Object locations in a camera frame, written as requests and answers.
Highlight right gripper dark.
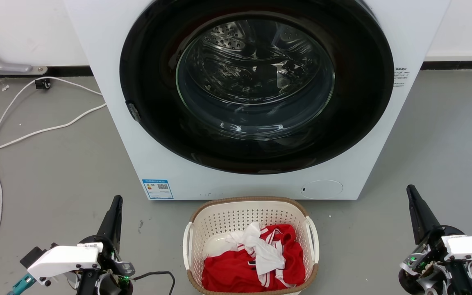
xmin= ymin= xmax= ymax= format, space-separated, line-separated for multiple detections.
xmin=398 ymin=185 xmax=472 ymax=295

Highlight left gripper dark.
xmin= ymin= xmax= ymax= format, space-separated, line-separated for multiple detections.
xmin=76 ymin=195 xmax=136 ymax=295

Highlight cream perforated laundry basket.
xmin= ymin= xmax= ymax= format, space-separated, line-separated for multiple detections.
xmin=183 ymin=196 xmax=320 ymax=295

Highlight blue energy label sticker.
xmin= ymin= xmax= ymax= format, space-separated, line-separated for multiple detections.
xmin=142 ymin=179 xmax=174 ymax=200

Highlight small black box behind housing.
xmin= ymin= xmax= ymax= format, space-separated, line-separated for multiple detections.
xmin=20 ymin=247 xmax=47 ymax=268

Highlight round white filter cover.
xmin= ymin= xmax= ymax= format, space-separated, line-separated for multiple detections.
xmin=300 ymin=179 xmax=344 ymax=200

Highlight teal connector plug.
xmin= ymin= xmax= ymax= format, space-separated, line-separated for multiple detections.
xmin=7 ymin=273 xmax=36 ymax=295

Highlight red garment with white stripes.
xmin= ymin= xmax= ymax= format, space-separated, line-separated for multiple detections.
xmin=202 ymin=224 xmax=306 ymax=293

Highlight round black washing machine door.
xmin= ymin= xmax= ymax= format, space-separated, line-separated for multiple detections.
xmin=119 ymin=0 xmax=395 ymax=175

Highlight small black text sticker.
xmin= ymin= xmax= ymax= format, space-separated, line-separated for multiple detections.
xmin=393 ymin=67 xmax=410 ymax=87

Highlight white crumpled cloth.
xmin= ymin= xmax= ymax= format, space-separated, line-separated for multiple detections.
xmin=226 ymin=222 xmax=286 ymax=287

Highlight white front-load washing machine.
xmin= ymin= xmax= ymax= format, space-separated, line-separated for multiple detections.
xmin=63 ymin=0 xmax=452 ymax=201

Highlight grey floor pipe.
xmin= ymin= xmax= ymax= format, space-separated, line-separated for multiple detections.
xmin=0 ymin=31 xmax=48 ymax=76

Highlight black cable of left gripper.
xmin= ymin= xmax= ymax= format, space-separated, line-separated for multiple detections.
xmin=132 ymin=271 xmax=176 ymax=295

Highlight thick white power cable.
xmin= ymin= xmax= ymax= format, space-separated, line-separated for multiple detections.
xmin=0 ymin=103 xmax=107 ymax=158

